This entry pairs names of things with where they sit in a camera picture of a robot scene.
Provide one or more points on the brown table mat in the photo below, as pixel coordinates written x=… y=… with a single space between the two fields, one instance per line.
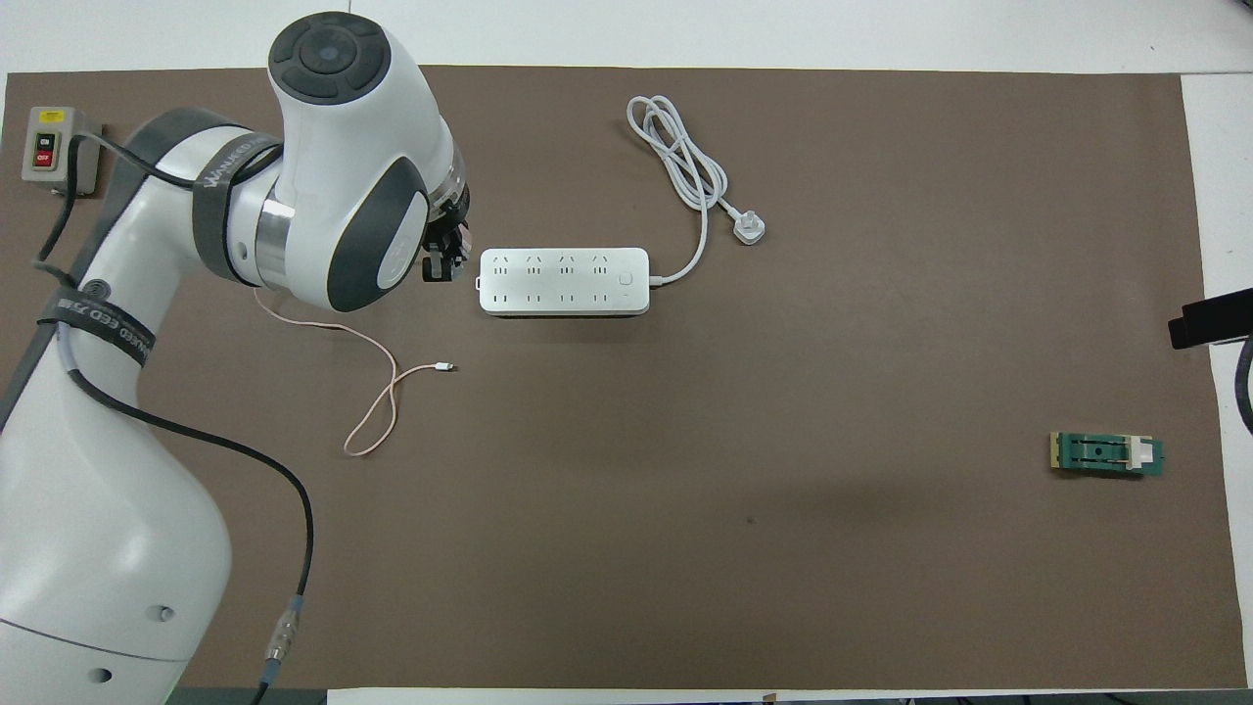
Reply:
x=685 y=587

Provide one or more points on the grey push-button switch box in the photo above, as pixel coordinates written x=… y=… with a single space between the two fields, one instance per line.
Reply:
x=44 y=147

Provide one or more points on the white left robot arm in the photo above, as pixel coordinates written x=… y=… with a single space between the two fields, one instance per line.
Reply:
x=98 y=490

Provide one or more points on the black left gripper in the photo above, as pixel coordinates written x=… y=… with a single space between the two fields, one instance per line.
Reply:
x=452 y=220

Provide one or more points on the green knife switch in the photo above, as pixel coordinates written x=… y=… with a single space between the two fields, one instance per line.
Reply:
x=1096 y=452

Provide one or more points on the white power strip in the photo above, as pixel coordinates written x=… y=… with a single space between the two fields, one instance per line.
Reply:
x=568 y=284

